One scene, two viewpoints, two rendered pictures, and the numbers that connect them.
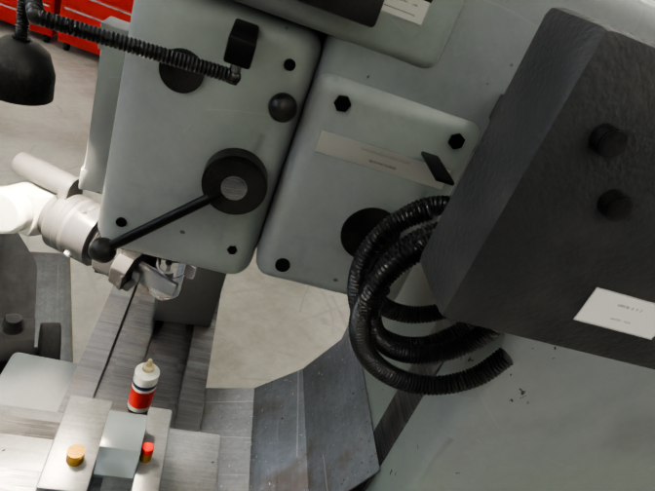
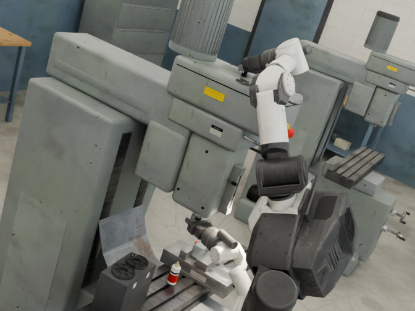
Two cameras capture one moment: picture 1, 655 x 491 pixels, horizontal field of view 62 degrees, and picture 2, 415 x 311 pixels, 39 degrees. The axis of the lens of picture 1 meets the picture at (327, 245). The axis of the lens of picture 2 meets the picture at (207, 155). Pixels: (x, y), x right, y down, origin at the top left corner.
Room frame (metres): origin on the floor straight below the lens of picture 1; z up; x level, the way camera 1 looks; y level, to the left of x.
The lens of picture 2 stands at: (2.33, 1.65, 2.32)
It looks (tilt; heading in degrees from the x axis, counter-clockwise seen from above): 19 degrees down; 221
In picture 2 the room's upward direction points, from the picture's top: 18 degrees clockwise
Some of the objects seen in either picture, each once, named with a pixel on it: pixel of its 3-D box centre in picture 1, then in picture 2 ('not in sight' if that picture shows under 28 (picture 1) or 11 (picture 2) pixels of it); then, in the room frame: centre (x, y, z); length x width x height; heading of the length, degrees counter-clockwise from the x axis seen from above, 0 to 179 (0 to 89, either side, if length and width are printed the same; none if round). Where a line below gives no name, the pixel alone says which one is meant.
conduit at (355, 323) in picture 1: (429, 276); not in sight; (0.52, -0.11, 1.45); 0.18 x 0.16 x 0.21; 105
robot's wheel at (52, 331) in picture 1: (48, 358); not in sight; (1.04, 0.59, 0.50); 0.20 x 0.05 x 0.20; 33
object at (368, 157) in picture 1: (352, 165); (174, 152); (0.69, 0.01, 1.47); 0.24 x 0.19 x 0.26; 15
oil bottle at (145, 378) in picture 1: (144, 382); (175, 272); (0.66, 0.20, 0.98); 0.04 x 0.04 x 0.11
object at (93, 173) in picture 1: (110, 111); (231, 189); (0.61, 0.30, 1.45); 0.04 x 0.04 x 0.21; 15
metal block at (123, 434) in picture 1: (121, 443); (200, 250); (0.49, 0.16, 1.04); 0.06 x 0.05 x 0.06; 18
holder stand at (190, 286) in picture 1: (192, 256); (124, 287); (0.99, 0.26, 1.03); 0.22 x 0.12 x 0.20; 23
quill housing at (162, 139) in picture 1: (209, 121); (210, 171); (0.64, 0.19, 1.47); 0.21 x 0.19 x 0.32; 15
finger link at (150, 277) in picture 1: (155, 282); not in sight; (0.61, 0.20, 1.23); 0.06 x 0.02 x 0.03; 84
